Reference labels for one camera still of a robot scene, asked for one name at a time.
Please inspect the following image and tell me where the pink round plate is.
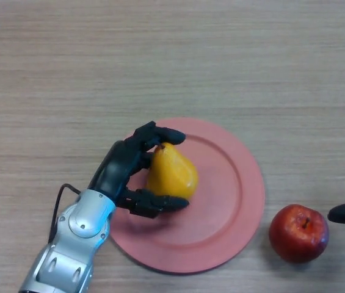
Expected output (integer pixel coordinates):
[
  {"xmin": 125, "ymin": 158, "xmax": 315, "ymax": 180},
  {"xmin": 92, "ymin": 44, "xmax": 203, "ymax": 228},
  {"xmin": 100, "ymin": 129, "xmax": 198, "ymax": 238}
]
[{"xmin": 109, "ymin": 117, "xmax": 266, "ymax": 273}]

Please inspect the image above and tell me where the yellow pear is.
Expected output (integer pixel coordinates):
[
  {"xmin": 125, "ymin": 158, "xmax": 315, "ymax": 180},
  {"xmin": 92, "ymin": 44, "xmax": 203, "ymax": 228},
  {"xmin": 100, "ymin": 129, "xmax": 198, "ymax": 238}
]
[{"xmin": 145, "ymin": 142, "xmax": 199, "ymax": 198}]

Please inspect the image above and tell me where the red apple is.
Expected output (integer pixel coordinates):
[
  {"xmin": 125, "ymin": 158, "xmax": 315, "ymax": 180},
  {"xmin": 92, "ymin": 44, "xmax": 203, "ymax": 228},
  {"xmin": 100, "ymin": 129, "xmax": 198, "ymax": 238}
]
[{"xmin": 268, "ymin": 204, "xmax": 330, "ymax": 264}]

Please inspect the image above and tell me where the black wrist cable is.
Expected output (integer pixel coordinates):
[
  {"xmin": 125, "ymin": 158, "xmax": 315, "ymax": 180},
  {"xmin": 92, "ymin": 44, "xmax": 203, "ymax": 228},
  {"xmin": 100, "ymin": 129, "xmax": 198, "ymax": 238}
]
[{"xmin": 47, "ymin": 183, "xmax": 82, "ymax": 244}]

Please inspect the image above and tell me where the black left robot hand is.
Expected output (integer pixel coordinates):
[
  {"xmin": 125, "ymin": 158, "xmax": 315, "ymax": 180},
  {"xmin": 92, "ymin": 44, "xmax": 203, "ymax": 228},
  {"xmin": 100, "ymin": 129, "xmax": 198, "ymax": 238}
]
[{"xmin": 87, "ymin": 120, "xmax": 191, "ymax": 219}]

